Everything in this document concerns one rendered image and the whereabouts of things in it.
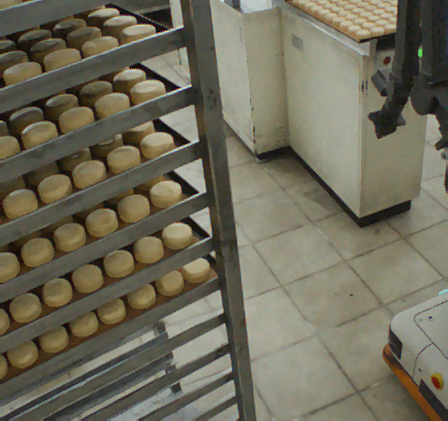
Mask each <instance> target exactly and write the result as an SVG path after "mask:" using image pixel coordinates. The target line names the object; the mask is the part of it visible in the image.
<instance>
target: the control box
mask: <svg viewBox="0 0 448 421"><path fill-rule="evenodd" d="M394 51H395V48H393V49H391V50H388V49H387V50H383V51H380V52H376V56H373V69H374V73H376V72H377V70H378V69H380V68H383V67H386V68H387V67H390V69H391V65H392V61H393V59H394ZM386 57H390V59H391V60H390V62H389V64H388V65H385V64H384V59H385V58H386Z"/></svg>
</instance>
